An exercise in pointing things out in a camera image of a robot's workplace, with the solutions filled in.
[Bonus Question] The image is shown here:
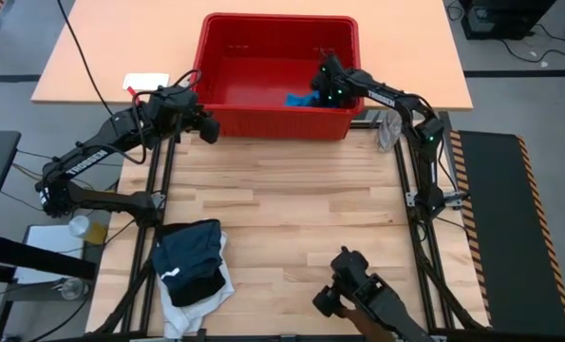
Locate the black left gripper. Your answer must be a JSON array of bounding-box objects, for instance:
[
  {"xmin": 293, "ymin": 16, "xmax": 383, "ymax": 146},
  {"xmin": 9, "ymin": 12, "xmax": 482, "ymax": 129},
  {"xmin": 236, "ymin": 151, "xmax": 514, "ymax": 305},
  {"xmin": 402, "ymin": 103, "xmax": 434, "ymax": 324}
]
[{"xmin": 165, "ymin": 107, "xmax": 221, "ymax": 145}]

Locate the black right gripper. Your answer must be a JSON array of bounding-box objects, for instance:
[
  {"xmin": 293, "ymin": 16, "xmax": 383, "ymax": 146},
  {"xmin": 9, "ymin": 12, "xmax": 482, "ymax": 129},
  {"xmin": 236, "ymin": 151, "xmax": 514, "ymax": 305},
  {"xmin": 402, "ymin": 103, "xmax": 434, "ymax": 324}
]
[{"xmin": 310, "ymin": 54, "xmax": 357, "ymax": 109}]

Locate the bright blue garment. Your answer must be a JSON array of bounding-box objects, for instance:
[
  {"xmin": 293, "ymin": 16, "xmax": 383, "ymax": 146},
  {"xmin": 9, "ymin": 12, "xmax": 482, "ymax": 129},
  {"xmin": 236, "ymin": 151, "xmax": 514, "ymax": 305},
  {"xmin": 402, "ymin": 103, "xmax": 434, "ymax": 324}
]
[{"xmin": 285, "ymin": 90, "xmax": 322, "ymax": 108}]

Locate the red plastic laundry bin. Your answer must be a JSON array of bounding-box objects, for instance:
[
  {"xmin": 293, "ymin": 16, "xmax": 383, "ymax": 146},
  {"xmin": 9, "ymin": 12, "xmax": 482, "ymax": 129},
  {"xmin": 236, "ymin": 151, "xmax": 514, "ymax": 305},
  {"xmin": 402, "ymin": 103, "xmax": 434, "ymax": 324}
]
[{"xmin": 192, "ymin": 12, "xmax": 365, "ymax": 142}]

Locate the dark navy garment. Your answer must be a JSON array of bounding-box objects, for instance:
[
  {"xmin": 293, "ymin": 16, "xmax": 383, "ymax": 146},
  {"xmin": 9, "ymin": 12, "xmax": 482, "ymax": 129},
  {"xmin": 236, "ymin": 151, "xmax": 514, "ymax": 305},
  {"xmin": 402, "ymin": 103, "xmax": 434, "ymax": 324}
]
[{"xmin": 151, "ymin": 218, "xmax": 224, "ymax": 292}]

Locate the black garment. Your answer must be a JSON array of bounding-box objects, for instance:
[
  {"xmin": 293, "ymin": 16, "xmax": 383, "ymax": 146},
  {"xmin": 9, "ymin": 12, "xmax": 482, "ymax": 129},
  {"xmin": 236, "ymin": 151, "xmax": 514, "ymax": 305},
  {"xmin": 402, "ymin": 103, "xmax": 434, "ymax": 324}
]
[{"xmin": 160, "ymin": 218, "xmax": 228, "ymax": 308}]

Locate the clear spray bottle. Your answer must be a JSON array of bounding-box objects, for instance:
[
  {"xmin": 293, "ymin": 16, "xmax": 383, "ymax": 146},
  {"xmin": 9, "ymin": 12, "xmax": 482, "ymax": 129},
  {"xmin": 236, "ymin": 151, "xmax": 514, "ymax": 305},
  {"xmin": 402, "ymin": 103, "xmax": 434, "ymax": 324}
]
[{"xmin": 375, "ymin": 109, "xmax": 405, "ymax": 154}]

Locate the light wooden desk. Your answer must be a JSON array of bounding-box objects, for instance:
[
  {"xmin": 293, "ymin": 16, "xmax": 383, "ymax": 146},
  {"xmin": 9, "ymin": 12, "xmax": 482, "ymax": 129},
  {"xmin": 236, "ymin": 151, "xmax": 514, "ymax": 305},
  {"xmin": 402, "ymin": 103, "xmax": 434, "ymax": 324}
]
[{"xmin": 30, "ymin": 0, "xmax": 473, "ymax": 112}]

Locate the clear bottle amber liquid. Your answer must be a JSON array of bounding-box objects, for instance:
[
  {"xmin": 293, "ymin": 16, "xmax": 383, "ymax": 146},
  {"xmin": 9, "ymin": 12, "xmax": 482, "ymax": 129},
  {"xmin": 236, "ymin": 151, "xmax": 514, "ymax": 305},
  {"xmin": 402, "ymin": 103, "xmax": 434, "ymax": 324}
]
[{"xmin": 67, "ymin": 214, "xmax": 108, "ymax": 246}]

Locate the black computer case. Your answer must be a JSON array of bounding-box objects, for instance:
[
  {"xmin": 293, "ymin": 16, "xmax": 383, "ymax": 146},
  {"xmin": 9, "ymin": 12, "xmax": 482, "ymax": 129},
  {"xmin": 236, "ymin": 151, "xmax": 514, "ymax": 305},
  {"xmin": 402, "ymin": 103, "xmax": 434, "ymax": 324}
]
[{"xmin": 460, "ymin": 0, "xmax": 558, "ymax": 42}]

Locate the white flat box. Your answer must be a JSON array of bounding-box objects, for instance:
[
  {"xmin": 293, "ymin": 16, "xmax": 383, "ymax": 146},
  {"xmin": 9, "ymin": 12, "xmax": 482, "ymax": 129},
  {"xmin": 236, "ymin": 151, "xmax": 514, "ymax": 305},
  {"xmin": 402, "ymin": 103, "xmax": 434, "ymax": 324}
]
[{"xmin": 14, "ymin": 223, "xmax": 85, "ymax": 285}]

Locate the clear glass jar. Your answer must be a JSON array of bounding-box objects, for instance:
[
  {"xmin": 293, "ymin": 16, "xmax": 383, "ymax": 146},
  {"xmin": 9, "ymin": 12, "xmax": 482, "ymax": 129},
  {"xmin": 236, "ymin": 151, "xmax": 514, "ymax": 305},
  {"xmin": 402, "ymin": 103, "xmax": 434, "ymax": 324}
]
[{"xmin": 57, "ymin": 277, "xmax": 92, "ymax": 301}]

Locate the person's hand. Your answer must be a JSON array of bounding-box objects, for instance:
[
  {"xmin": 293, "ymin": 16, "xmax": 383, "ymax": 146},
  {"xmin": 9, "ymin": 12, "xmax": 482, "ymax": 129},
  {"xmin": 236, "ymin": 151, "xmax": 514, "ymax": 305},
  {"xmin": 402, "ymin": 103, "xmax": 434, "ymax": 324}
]
[{"xmin": 342, "ymin": 307, "xmax": 388, "ymax": 342}]

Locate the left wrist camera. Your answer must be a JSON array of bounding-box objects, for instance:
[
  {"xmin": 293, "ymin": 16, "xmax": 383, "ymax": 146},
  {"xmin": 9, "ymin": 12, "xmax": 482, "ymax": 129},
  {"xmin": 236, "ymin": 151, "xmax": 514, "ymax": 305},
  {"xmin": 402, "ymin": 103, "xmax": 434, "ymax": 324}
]
[{"xmin": 154, "ymin": 85, "xmax": 198, "ymax": 111}]

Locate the left arm cable loop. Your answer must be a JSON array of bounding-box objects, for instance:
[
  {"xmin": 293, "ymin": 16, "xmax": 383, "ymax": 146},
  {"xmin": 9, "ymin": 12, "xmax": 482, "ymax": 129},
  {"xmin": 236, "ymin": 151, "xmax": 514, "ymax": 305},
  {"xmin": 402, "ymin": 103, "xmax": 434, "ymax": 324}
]
[{"xmin": 128, "ymin": 68, "xmax": 203, "ymax": 166}]

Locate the black aluminium table frame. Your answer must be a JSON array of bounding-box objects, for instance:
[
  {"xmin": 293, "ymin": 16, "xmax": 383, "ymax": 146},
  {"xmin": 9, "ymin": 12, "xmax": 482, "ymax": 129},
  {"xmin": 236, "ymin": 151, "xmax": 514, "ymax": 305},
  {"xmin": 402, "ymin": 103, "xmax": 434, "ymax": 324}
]
[{"xmin": 89, "ymin": 109, "xmax": 491, "ymax": 342}]

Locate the long black cable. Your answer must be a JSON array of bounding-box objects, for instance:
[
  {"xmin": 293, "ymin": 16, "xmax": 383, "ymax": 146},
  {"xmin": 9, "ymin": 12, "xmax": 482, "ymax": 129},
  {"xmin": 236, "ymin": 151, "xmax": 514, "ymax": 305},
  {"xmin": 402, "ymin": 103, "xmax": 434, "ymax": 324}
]
[{"xmin": 55, "ymin": 0, "xmax": 131, "ymax": 137}]

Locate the thin black cable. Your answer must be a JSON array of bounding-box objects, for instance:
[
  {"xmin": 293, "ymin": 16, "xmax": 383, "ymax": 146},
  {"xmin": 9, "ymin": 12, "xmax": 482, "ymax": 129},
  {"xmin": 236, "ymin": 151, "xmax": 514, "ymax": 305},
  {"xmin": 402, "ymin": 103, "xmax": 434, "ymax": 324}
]
[{"xmin": 15, "ymin": 149, "xmax": 124, "ymax": 168}]

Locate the black power cable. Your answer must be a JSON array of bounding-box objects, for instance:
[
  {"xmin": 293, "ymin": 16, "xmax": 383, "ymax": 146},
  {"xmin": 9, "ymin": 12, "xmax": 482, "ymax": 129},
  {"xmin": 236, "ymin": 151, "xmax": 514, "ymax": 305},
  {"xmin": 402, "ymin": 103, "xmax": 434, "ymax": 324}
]
[{"xmin": 499, "ymin": 22, "xmax": 565, "ymax": 65}]

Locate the black handheld camera rig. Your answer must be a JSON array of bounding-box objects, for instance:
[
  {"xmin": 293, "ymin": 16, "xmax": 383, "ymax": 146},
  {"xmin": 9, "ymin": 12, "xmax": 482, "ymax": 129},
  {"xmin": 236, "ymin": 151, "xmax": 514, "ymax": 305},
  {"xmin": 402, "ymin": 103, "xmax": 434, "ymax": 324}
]
[{"xmin": 311, "ymin": 245, "xmax": 436, "ymax": 342}]

